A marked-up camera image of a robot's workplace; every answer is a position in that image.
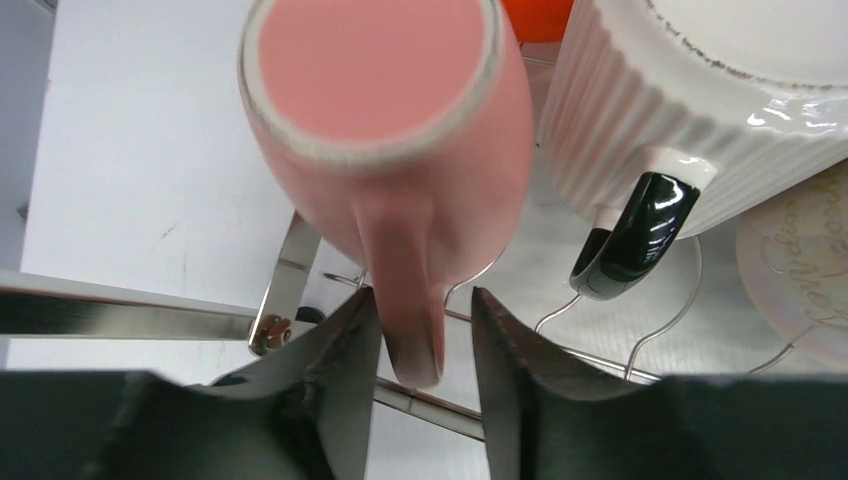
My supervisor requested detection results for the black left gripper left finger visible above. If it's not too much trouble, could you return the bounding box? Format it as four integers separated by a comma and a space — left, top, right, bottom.
1, 287, 381, 479

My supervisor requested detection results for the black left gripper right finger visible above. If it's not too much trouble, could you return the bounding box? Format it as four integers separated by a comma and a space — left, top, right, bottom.
471, 288, 847, 479

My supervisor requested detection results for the translucent pink glass mug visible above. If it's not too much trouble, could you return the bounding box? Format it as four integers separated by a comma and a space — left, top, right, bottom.
736, 162, 847, 368

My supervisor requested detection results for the stainless steel dish rack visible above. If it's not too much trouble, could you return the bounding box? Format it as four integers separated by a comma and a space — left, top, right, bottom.
0, 39, 848, 444

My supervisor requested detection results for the pink ceramic mug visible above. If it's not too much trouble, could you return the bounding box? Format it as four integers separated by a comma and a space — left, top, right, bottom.
238, 1, 534, 388

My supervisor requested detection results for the small clear glass cup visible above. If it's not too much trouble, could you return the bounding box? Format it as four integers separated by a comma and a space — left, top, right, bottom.
538, 0, 847, 300

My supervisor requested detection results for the orange plastic bowl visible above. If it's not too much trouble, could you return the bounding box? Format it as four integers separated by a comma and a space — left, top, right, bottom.
502, 0, 574, 43

